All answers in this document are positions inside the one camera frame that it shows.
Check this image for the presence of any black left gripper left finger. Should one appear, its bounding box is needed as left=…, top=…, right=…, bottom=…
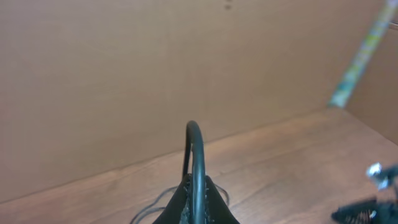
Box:
left=153, top=174, right=192, bottom=224

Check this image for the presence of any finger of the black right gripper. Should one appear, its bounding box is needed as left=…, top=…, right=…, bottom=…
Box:
left=331, top=198, right=397, bottom=224

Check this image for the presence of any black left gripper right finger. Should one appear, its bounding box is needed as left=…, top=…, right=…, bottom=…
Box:
left=205, top=176, right=239, bottom=224

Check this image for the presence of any black USB cable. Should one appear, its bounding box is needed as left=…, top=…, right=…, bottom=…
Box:
left=129, top=120, right=231, bottom=224

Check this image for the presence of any colourful striped tape strip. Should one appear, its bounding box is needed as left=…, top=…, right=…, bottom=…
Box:
left=327, top=0, right=397, bottom=108

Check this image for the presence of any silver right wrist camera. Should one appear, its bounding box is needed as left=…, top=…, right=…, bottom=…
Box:
left=366, top=162, right=397, bottom=190

